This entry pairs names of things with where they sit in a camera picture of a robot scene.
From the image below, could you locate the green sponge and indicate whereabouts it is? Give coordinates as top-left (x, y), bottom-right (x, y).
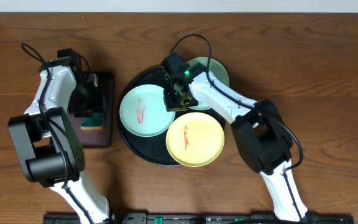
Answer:
top-left (81, 113), bottom-right (104, 130)

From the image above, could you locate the mint green plate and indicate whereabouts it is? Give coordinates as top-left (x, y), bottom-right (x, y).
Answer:
top-left (187, 57), bottom-right (229, 111)
top-left (119, 84), bottom-right (175, 137)

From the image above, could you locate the yellow plate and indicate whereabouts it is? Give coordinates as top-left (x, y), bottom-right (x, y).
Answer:
top-left (166, 112), bottom-right (224, 167)

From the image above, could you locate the mint green plate top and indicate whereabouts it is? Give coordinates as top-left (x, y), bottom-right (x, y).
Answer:
top-left (187, 57), bottom-right (229, 111)

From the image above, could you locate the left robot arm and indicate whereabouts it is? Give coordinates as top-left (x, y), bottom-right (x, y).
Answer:
top-left (8, 56), bottom-right (114, 223)

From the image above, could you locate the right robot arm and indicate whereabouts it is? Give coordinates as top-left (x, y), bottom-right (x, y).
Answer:
top-left (162, 62), bottom-right (308, 222)

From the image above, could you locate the rectangular dark tray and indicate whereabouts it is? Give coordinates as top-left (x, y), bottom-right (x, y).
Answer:
top-left (49, 71), bottom-right (116, 149)

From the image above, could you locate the round black tray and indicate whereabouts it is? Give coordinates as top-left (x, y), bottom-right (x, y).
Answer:
top-left (117, 66), bottom-right (193, 166)

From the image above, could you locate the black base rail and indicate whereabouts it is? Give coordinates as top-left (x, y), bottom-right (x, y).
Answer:
top-left (42, 212), bottom-right (355, 224)

